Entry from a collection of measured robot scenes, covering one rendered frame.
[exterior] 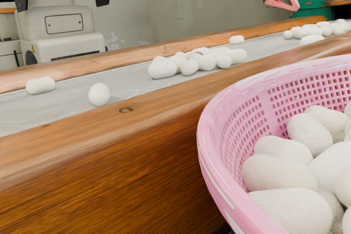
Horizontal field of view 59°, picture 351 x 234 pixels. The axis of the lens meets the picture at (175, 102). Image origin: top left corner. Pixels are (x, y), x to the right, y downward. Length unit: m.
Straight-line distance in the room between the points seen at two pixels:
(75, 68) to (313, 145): 0.42
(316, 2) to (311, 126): 1.12
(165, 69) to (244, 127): 0.23
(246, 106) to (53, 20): 0.90
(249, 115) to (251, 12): 2.15
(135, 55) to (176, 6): 2.21
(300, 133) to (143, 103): 0.09
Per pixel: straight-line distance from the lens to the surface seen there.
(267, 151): 0.16
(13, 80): 0.50
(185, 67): 0.38
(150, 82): 0.37
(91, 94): 0.29
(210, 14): 2.53
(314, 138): 0.18
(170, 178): 0.16
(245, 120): 0.17
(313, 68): 0.23
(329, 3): 1.21
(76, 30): 1.07
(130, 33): 2.91
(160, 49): 0.63
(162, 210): 0.16
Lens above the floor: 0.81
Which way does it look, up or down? 15 degrees down
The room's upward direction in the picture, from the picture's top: 7 degrees counter-clockwise
